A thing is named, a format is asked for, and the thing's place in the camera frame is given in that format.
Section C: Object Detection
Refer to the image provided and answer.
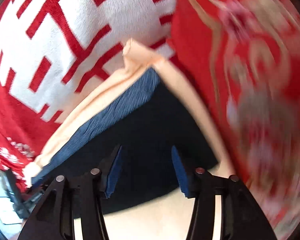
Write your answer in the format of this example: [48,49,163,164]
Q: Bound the cream peach cloth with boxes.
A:
[25,39,234,178]

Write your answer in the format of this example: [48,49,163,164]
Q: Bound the red blanket with white characters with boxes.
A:
[0,0,176,191]

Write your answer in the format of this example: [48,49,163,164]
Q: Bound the black pants with blue waistband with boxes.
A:
[32,69,218,214]

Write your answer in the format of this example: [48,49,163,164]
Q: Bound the red floral patterned cushion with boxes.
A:
[171,0,300,239]

